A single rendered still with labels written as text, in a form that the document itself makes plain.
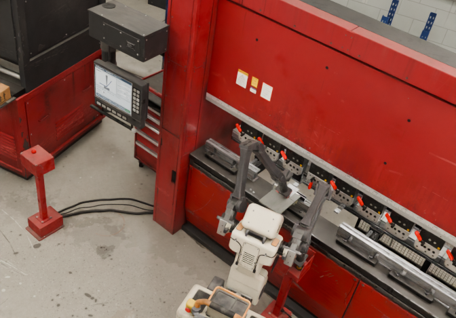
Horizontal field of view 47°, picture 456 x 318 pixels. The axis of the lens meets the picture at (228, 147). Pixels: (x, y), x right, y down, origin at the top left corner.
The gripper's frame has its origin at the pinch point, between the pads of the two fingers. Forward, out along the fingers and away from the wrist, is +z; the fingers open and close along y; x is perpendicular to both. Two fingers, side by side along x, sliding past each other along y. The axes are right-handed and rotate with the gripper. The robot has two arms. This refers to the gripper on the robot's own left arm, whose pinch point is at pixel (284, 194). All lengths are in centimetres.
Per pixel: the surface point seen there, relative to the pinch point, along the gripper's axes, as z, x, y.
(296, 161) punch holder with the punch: -20.3, -17.6, 1.5
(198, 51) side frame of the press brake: -72, -28, 86
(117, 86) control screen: -66, 23, 120
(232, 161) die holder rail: 10, -3, 53
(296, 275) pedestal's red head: 15, 38, -37
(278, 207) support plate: -4.3, 11.3, -3.6
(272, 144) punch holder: -22.3, -18.4, 22.3
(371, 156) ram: -50, -34, -45
